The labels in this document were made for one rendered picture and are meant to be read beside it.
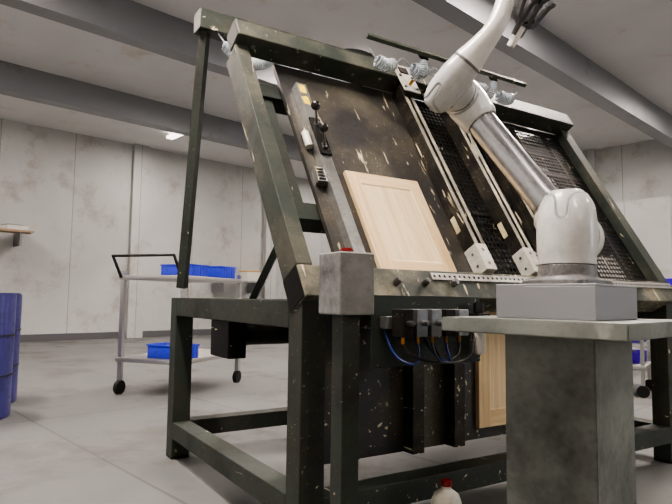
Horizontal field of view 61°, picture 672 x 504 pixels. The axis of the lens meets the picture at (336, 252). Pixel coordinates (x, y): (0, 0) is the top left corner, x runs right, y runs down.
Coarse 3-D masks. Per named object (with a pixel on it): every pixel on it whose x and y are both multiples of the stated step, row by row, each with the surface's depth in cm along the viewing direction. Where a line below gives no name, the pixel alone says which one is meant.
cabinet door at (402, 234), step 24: (360, 192) 225; (384, 192) 233; (408, 192) 241; (360, 216) 218; (384, 216) 224; (408, 216) 231; (432, 216) 239; (384, 240) 215; (408, 240) 222; (432, 240) 229; (384, 264) 207; (408, 264) 213; (432, 264) 220
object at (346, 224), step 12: (300, 84) 245; (300, 96) 240; (300, 108) 239; (312, 132) 230; (324, 156) 224; (324, 168) 220; (336, 180) 219; (336, 192) 214; (336, 204) 211; (336, 216) 211; (348, 216) 210; (348, 228) 206; (348, 240) 203; (360, 240) 205
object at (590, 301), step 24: (504, 288) 160; (528, 288) 155; (552, 288) 150; (576, 288) 145; (600, 288) 144; (624, 288) 155; (504, 312) 160; (528, 312) 154; (552, 312) 150; (576, 312) 145; (600, 312) 143; (624, 312) 154
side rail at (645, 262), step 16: (576, 144) 349; (576, 160) 340; (592, 176) 333; (592, 192) 330; (608, 192) 330; (608, 208) 322; (624, 224) 315; (624, 240) 313; (640, 256) 305; (656, 272) 300
